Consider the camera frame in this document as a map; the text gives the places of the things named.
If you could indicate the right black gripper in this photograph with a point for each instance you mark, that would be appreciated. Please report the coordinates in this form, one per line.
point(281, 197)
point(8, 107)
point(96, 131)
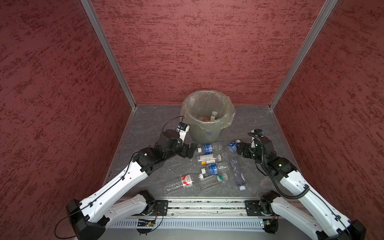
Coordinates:
point(247, 146)

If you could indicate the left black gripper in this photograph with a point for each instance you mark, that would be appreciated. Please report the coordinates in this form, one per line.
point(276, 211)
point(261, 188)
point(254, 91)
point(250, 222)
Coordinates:
point(183, 153)

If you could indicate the blue label bottle white cap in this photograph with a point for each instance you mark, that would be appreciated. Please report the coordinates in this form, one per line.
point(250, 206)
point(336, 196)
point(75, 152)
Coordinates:
point(232, 148)

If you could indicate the red white label water bottle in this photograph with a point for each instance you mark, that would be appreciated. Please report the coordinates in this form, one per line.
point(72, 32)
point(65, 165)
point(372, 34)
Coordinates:
point(182, 183)

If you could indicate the red label cola bottle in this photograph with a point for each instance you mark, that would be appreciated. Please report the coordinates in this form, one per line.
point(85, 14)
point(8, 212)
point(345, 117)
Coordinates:
point(203, 119)

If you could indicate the sunflower label bottle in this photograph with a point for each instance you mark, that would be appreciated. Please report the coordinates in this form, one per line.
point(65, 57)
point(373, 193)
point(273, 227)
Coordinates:
point(214, 116)

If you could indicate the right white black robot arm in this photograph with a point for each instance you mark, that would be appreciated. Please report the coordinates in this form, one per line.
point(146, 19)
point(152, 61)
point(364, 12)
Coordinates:
point(294, 198)

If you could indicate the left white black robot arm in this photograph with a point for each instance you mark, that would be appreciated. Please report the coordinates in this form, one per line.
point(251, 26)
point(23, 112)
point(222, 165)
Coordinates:
point(91, 216)

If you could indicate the blue label bottle near bin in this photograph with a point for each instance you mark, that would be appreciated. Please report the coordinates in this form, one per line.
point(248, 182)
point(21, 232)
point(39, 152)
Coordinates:
point(212, 148)

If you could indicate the grey mesh waste bin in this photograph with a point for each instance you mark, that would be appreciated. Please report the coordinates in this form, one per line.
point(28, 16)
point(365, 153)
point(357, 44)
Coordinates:
point(204, 132)

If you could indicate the clear plastic bin liner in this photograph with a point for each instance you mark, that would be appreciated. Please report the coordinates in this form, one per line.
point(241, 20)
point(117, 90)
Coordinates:
point(192, 115)

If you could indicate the white yellow label bottle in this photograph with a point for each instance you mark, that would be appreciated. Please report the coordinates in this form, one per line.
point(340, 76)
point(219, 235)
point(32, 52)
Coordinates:
point(209, 159)

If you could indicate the tall clear bottle white cap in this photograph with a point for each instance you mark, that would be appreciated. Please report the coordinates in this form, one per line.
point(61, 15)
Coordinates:
point(238, 173)

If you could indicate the blue label Pocari bottle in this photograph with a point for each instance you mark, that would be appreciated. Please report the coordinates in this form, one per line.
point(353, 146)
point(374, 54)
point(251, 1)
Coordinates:
point(215, 169)

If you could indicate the green cap clear bottle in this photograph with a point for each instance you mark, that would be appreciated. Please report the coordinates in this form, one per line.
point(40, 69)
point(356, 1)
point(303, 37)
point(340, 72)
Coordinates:
point(212, 181)

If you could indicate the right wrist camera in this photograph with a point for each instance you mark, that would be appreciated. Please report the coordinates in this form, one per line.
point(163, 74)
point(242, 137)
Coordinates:
point(258, 132)

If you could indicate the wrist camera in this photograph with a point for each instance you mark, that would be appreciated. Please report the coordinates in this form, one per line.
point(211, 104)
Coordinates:
point(258, 132)
point(183, 129)

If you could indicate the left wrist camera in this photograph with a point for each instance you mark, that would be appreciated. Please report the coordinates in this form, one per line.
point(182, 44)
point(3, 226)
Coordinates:
point(183, 129)

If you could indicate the aluminium front rail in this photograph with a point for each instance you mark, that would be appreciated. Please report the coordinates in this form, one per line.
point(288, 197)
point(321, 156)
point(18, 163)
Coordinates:
point(197, 207)

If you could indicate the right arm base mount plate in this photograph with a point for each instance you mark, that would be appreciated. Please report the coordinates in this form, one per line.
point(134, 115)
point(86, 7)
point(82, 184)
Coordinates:
point(253, 208)

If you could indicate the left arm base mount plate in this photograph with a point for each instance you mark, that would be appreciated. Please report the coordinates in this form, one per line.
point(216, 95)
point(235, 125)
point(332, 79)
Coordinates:
point(158, 207)

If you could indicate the right circuit board under rail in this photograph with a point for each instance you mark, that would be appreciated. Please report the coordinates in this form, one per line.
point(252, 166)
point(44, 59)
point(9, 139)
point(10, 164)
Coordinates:
point(271, 226)

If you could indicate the circuit board under rail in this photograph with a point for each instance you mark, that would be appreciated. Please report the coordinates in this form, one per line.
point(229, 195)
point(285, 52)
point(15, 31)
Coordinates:
point(146, 223)
point(271, 226)

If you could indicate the left circuit board under rail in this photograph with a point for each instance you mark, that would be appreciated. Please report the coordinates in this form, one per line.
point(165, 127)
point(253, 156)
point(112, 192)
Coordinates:
point(146, 223)

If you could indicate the white slotted cable duct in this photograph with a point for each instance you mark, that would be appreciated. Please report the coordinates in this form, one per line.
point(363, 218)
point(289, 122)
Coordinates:
point(253, 225)

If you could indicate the right corner aluminium post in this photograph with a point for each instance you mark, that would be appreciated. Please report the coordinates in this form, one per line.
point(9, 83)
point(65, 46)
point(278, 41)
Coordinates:
point(318, 24)

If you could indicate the corner aluminium post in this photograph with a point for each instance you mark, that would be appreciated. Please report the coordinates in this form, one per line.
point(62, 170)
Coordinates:
point(318, 24)
point(97, 26)

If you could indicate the left corner aluminium post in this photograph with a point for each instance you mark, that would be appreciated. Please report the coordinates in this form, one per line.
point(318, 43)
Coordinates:
point(97, 26)

